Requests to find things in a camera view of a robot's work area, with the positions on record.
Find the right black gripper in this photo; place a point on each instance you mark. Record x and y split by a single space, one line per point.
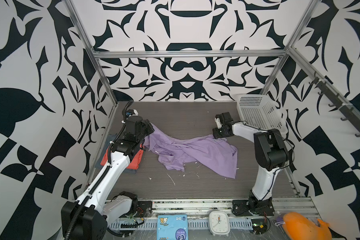
215 133

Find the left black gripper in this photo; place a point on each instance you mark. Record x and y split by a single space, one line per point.
144 123

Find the purple t-shirt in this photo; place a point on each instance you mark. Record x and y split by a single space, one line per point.
216 154

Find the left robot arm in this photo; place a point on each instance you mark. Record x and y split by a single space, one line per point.
89 216

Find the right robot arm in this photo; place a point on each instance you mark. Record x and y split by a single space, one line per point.
271 155

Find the grey folded t-shirt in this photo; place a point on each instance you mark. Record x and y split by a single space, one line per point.
110 138

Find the red folded t-shirt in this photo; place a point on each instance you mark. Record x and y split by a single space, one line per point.
134 164

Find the white plastic basket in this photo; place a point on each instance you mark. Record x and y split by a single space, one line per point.
260 111

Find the white square clock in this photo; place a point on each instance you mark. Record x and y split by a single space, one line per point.
219 223

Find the small green circuit board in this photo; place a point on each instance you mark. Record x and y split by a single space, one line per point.
260 226

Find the blue tissue pack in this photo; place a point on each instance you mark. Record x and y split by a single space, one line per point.
172 227

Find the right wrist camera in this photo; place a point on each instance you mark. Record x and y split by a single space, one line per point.
218 122

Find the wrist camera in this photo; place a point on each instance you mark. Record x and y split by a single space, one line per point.
131 112
218 122

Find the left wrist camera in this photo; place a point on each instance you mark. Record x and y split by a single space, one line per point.
131 112

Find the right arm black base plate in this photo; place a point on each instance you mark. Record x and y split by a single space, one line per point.
253 207

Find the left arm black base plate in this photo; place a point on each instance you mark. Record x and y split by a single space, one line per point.
142 209

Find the aluminium frame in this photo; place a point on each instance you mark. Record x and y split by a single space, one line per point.
211 51

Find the black hook rail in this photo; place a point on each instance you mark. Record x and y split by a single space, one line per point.
337 101

